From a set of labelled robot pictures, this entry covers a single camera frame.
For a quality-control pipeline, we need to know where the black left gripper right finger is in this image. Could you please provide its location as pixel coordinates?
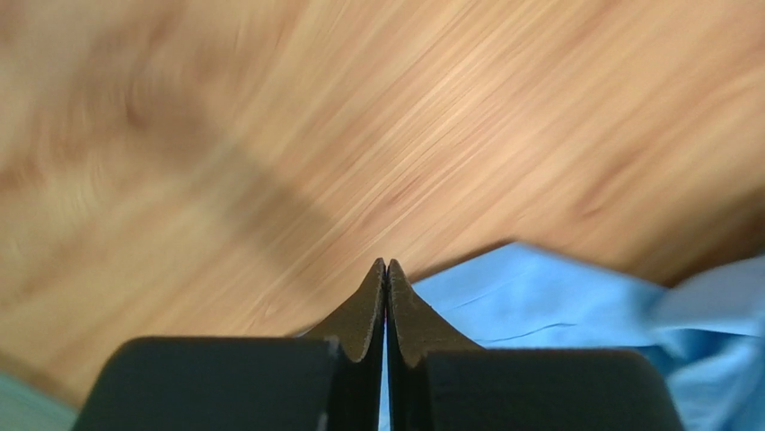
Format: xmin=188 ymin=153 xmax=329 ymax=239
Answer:
xmin=386 ymin=260 xmax=682 ymax=430

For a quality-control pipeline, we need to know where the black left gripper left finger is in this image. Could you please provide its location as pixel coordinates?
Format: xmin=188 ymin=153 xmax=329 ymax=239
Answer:
xmin=75 ymin=259 xmax=386 ymax=430

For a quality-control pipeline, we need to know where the light blue long sleeve shirt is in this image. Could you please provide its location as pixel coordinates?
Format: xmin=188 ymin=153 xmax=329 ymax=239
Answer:
xmin=413 ymin=242 xmax=764 ymax=430

